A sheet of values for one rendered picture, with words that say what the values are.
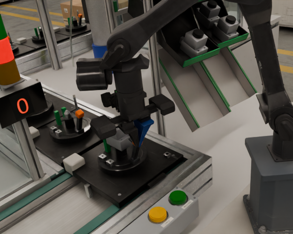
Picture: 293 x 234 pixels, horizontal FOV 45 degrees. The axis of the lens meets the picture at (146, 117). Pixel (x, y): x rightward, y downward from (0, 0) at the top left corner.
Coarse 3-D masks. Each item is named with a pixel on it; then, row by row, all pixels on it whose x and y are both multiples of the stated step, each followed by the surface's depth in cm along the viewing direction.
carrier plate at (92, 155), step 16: (144, 144) 104; (160, 144) 103; (96, 160) 99; (160, 160) 96; (176, 160) 96; (80, 176) 94; (96, 176) 93; (112, 176) 92; (128, 176) 92; (144, 176) 91; (112, 192) 87; (128, 192) 86
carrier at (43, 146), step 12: (60, 120) 115; (72, 120) 112; (84, 120) 117; (36, 132) 114; (48, 132) 116; (60, 132) 109; (72, 132) 110; (84, 132) 110; (36, 144) 110; (48, 144) 110; (60, 144) 109; (72, 144) 108; (84, 144) 107; (96, 144) 108; (48, 156) 105; (60, 156) 103
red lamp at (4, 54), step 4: (0, 40) 74; (4, 40) 75; (8, 40) 76; (0, 44) 74; (4, 44) 75; (8, 44) 76; (0, 48) 75; (4, 48) 75; (8, 48) 76; (0, 52) 75; (4, 52) 75; (8, 52) 76; (12, 52) 78; (0, 56) 75; (4, 56) 76; (8, 56) 76; (12, 56) 77; (0, 60) 76; (4, 60) 76; (8, 60) 77
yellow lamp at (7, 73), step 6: (12, 60) 78; (0, 66) 76; (6, 66) 77; (12, 66) 78; (0, 72) 77; (6, 72) 77; (12, 72) 78; (18, 72) 80; (0, 78) 78; (6, 78) 78; (12, 78) 78; (18, 78) 80; (0, 84) 79; (6, 84) 78
